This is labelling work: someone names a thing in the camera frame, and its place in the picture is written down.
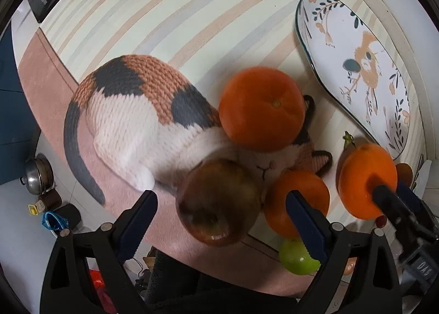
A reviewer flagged green apple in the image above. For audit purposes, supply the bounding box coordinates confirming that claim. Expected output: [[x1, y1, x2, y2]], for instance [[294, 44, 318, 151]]
[[278, 239, 321, 275]]

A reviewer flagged orange with stem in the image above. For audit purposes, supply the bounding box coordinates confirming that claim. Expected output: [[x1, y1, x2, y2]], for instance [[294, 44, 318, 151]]
[[337, 143, 397, 220]]

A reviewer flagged orange mandarin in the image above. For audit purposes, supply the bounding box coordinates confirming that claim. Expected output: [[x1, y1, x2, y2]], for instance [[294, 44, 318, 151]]
[[263, 169, 331, 239]]

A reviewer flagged red-brown apple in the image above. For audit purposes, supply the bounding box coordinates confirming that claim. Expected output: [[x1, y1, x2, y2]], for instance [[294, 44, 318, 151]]
[[176, 159, 263, 247]]

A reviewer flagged large orange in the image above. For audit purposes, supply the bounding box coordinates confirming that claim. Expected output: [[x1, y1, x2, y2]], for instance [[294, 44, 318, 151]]
[[219, 66, 306, 153]]

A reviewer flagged small orange persimmon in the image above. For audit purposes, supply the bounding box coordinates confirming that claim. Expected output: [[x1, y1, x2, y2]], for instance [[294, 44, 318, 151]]
[[396, 162, 413, 187]]

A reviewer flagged small red cherry tomato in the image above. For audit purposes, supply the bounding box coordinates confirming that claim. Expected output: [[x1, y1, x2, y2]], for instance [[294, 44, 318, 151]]
[[374, 215, 388, 229]]

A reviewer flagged green fruit calyx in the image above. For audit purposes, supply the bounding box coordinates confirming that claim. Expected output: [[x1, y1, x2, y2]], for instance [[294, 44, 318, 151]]
[[342, 131, 356, 151]]

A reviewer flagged dark brown jar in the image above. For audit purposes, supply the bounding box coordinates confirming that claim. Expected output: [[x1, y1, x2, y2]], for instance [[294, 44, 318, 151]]
[[38, 188, 63, 211]]

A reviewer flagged steel pot with lid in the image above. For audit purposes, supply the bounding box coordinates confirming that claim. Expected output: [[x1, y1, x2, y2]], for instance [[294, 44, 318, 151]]
[[19, 154, 54, 196]]

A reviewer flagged floral oval ceramic plate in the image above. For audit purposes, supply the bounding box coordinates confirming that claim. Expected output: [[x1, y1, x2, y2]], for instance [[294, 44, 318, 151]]
[[296, 0, 410, 159]]

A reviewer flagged cat print striped placemat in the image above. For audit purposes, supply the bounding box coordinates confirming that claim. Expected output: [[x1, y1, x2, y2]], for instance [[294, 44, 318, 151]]
[[16, 0, 428, 296]]

